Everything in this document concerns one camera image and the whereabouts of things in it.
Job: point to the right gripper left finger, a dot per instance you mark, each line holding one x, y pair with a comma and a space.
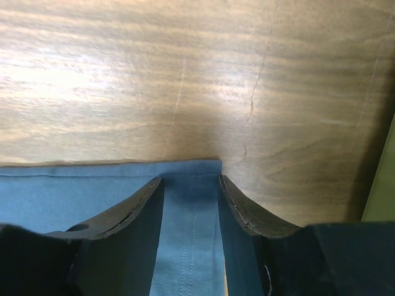
112, 253

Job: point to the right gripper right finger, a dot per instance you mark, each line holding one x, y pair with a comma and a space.
266, 255

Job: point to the blue-grey t-shirt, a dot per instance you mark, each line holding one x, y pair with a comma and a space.
190, 258

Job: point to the olive green plastic bin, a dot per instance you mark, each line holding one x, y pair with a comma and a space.
380, 202

